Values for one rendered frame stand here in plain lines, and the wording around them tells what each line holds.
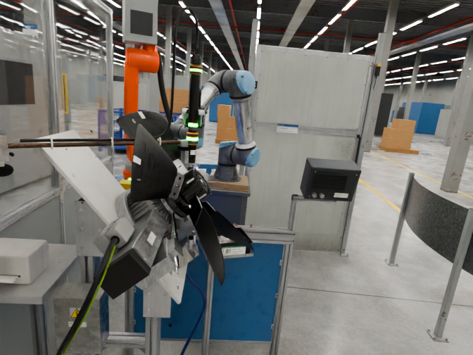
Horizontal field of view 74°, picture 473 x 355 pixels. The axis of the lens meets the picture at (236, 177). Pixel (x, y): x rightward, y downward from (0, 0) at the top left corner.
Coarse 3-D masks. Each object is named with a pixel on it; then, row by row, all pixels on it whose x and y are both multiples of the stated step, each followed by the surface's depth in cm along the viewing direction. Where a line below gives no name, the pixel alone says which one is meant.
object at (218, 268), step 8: (200, 216) 107; (208, 216) 99; (200, 224) 107; (208, 224) 100; (200, 232) 107; (208, 232) 101; (216, 232) 90; (200, 240) 108; (208, 240) 102; (216, 240) 93; (208, 248) 103; (216, 248) 95; (208, 256) 104; (216, 256) 97; (216, 264) 99; (224, 264) 90; (216, 272) 100; (224, 272) 93
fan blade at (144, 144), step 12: (144, 132) 90; (144, 144) 89; (156, 144) 94; (132, 156) 83; (144, 156) 88; (156, 156) 93; (168, 156) 100; (132, 168) 82; (144, 168) 88; (156, 168) 93; (168, 168) 99; (132, 180) 82; (144, 180) 88; (156, 180) 94; (168, 180) 100; (132, 192) 82; (144, 192) 88; (156, 192) 95; (168, 192) 102
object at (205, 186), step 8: (192, 168) 114; (184, 176) 112; (192, 176) 110; (200, 176) 117; (184, 184) 110; (192, 184) 109; (200, 184) 109; (184, 192) 110; (192, 192) 110; (200, 192) 110; (208, 192) 112; (168, 200) 109; (176, 200) 111; (184, 200) 112; (192, 200) 111; (200, 200) 112; (176, 208) 110; (184, 208) 114; (184, 216) 114
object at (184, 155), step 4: (180, 140) 117; (180, 144) 117; (184, 144) 117; (180, 148) 118; (184, 148) 117; (188, 148) 118; (184, 152) 118; (188, 152) 119; (184, 156) 119; (188, 156) 119; (184, 160) 119; (188, 160) 120; (184, 164) 120; (188, 164) 119; (192, 164) 119; (196, 164) 120
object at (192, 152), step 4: (196, 48) 112; (196, 52) 112; (192, 56) 112; (196, 56) 111; (200, 56) 112; (192, 60) 112; (196, 60) 112; (200, 60) 112; (200, 64) 115; (188, 144) 120; (192, 148) 120; (192, 152) 120; (192, 156) 120; (192, 160) 121; (188, 168) 122
